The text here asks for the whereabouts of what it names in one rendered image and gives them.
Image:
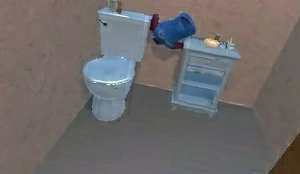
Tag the white toilet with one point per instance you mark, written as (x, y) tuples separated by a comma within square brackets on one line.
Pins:
[(116, 52)]

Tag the pale blue bathroom cabinet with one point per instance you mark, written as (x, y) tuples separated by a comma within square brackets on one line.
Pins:
[(202, 73)]

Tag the dark red towel holder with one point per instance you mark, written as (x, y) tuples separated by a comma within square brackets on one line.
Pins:
[(154, 22)]

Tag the orange soap bar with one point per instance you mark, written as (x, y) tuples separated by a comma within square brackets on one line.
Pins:
[(211, 43)]

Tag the small dark green bottle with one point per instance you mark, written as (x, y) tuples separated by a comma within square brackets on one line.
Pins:
[(217, 37)]

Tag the silver tap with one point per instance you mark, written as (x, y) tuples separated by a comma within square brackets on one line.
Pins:
[(229, 45)]

